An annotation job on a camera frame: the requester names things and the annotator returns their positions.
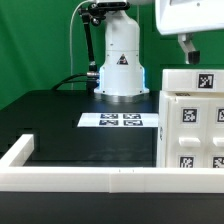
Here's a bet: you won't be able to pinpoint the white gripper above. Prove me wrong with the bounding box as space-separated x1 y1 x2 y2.
155 0 224 65

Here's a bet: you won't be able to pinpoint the small white cabinet top block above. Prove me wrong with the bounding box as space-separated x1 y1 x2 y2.
162 69 224 93

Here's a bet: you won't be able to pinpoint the white cabinet body box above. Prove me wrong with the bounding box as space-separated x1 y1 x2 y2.
156 91 224 168

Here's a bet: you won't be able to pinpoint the white cabinet door panel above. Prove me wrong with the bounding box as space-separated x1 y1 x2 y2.
166 98 208 168
207 99 224 168

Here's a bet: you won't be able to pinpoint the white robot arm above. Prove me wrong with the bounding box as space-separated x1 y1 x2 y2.
92 0 224 102

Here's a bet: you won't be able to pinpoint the white U-shaped fence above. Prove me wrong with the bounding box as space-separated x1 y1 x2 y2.
0 134 224 193

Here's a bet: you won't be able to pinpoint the white marker base plate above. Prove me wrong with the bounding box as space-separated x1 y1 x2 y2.
78 113 158 128

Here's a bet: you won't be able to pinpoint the black cables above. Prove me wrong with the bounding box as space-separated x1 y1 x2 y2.
51 73 100 91

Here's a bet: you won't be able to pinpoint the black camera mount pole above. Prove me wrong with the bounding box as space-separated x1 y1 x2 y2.
78 4 101 94

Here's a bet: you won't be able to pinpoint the white cable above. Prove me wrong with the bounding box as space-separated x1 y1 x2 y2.
69 0 93 90

